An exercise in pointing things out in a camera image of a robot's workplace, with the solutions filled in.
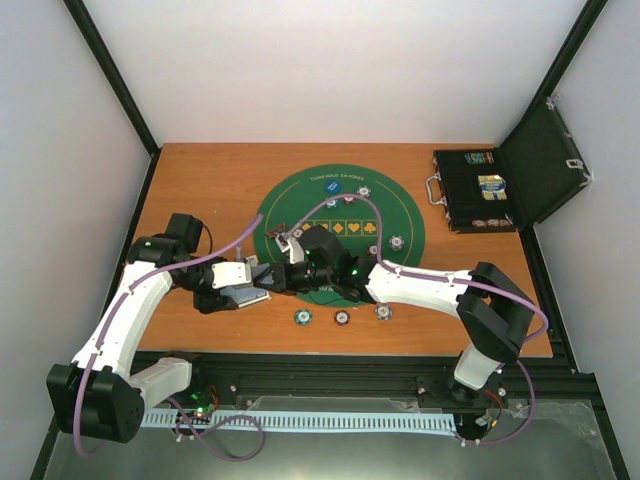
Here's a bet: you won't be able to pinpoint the round green poker mat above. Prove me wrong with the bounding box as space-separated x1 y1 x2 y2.
253 163 427 307

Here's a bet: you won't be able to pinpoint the grey card box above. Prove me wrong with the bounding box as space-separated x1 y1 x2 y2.
220 286 256 304

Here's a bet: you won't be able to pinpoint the light blue cable duct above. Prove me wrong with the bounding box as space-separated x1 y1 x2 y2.
139 405 457 434

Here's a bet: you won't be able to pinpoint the blue small blind button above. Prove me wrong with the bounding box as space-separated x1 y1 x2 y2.
324 180 342 195

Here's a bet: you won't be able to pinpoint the teal poker chip stack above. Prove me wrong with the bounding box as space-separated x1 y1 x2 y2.
294 309 313 326

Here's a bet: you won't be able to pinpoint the green controller board with LEDs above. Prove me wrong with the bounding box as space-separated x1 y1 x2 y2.
189 385 220 419

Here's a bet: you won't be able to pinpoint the black poker case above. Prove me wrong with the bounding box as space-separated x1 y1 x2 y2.
425 94 592 234

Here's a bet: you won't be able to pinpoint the teal chips in case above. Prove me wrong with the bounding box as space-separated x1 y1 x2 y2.
464 151 494 165

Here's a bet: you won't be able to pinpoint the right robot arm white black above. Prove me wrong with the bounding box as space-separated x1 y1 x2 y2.
251 255 533 398

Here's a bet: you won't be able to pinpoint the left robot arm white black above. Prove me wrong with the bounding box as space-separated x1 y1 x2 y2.
46 213 237 456

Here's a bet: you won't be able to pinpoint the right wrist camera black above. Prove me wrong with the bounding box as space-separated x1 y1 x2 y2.
275 225 347 265

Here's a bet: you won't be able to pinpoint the red triangular dealer button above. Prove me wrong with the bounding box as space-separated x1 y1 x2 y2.
266 225 284 239

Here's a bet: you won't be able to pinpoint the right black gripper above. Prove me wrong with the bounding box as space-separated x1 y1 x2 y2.
254 258 335 296

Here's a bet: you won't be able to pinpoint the blue playing card deck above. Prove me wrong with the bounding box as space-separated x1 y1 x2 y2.
235 289 271 309

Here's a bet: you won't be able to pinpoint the red chips in case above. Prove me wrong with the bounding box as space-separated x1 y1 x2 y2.
472 218 513 228

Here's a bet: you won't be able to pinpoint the red poker chip stack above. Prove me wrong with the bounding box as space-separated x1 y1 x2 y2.
334 310 350 326

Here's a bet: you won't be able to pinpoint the card deck in case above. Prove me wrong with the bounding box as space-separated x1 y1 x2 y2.
478 174 507 201

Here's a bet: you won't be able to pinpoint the black aluminium frame rail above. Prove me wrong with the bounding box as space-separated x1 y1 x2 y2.
134 349 601 416

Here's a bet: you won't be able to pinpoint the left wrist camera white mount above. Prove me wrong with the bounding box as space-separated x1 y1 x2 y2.
211 261 252 289

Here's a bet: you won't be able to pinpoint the white poker chip stack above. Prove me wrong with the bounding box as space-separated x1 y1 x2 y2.
375 303 393 320

